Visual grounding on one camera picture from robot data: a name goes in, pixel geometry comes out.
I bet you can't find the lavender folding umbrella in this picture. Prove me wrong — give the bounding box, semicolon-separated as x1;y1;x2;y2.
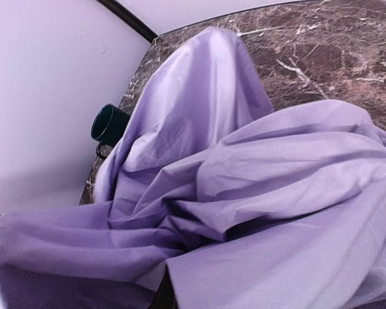
0;28;386;308

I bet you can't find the dark mug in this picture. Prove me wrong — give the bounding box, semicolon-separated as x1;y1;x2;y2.
91;104;131;159

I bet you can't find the left black corner post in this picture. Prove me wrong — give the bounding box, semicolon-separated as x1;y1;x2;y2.
97;0;158;43

